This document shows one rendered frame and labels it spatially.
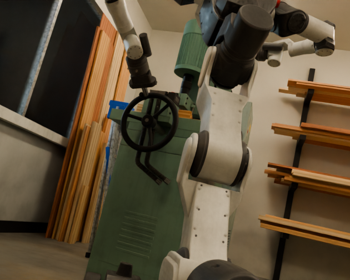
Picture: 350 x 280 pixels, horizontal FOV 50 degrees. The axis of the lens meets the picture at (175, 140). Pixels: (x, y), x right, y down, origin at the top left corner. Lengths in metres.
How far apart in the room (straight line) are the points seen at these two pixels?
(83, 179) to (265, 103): 2.33
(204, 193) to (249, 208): 3.22
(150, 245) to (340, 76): 3.44
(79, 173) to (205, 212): 2.34
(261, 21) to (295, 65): 3.55
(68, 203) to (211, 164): 2.30
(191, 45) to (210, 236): 1.32
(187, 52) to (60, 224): 1.87
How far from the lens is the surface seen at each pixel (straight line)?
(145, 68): 1.60
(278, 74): 4.66
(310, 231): 3.89
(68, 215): 3.27
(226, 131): 1.12
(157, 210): 1.81
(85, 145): 3.31
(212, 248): 1.01
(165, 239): 1.79
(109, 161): 2.77
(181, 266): 0.88
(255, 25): 1.15
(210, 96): 1.19
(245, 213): 4.28
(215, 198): 1.07
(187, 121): 1.86
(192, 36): 2.15
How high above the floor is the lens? 0.43
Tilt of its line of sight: 11 degrees up
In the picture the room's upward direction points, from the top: 14 degrees clockwise
